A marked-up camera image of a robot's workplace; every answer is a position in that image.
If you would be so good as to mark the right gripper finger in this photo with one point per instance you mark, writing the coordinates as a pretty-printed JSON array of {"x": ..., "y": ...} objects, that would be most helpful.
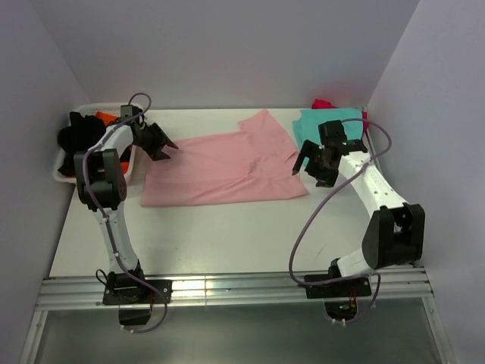
[
  {"x": 310, "y": 151},
  {"x": 326, "y": 179}
]

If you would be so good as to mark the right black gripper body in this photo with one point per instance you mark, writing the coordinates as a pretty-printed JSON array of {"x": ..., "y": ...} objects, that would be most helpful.
[{"x": 319, "y": 164}]

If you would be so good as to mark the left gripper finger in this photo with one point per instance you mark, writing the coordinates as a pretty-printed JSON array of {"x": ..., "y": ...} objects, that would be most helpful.
[
  {"x": 162, "y": 139},
  {"x": 156, "y": 153}
]

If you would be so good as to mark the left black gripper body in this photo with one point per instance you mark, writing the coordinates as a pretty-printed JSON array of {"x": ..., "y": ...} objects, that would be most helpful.
[{"x": 148, "y": 139}]

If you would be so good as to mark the pink t shirt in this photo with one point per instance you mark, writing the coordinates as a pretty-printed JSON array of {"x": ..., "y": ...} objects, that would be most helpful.
[{"x": 254, "y": 163}]

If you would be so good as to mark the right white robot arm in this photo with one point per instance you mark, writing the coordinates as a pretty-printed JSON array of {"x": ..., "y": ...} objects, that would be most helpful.
[{"x": 395, "y": 232}]

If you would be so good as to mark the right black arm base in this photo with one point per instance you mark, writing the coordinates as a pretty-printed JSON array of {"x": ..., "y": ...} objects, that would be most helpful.
[{"x": 340, "y": 298}]

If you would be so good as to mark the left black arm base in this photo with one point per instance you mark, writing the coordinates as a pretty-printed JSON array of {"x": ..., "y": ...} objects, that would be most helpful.
[{"x": 135, "y": 301}]

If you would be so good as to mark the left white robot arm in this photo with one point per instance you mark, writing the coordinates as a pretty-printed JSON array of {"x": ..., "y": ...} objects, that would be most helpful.
[{"x": 102, "y": 187}]

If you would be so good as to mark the teal folded t shirt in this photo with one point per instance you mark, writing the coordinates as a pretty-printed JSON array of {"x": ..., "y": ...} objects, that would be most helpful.
[{"x": 306, "y": 127}]

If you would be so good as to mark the magenta folded t shirt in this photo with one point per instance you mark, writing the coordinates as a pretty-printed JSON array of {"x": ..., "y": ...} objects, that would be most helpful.
[{"x": 326, "y": 104}]

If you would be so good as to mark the orange t shirt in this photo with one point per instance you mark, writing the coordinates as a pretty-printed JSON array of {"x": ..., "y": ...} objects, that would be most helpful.
[{"x": 126, "y": 156}]

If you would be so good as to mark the white plastic basket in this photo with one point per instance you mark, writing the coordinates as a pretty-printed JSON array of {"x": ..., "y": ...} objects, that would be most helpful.
[{"x": 109, "y": 108}]

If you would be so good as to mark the black t shirt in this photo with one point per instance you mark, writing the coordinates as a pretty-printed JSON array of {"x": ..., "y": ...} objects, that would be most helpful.
[{"x": 82, "y": 133}]

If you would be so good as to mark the aluminium rail frame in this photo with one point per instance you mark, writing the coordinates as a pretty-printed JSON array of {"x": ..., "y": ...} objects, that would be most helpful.
[{"x": 233, "y": 300}]

